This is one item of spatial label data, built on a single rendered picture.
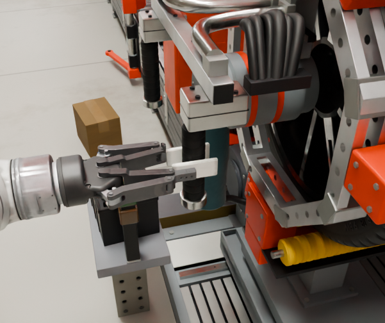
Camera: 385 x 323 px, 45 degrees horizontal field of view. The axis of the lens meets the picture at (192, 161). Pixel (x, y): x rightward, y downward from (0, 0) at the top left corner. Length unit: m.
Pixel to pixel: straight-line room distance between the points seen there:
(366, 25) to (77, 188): 0.46
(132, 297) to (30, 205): 0.87
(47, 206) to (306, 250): 0.57
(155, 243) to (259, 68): 0.60
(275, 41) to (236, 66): 0.19
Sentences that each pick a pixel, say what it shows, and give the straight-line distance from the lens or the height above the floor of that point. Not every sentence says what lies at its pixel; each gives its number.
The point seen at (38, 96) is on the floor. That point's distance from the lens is 2.79.
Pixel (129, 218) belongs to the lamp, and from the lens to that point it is 1.00.
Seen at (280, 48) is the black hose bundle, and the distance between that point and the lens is 0.66.
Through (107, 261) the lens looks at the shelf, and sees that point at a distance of 1.11.
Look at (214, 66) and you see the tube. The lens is 0.64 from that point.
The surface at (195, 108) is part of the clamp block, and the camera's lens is 0.65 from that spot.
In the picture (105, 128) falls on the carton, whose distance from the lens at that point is 2.14.
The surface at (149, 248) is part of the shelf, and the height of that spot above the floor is 0.45.
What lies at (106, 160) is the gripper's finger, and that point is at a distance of 0.71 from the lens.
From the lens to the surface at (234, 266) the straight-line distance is 1.48.
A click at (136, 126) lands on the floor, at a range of 2.40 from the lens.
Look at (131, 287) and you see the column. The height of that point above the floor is 0.13.
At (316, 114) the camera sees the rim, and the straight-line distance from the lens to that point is 1.01.
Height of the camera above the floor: 1.26
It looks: 36 degrees down
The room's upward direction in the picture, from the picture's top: straight up
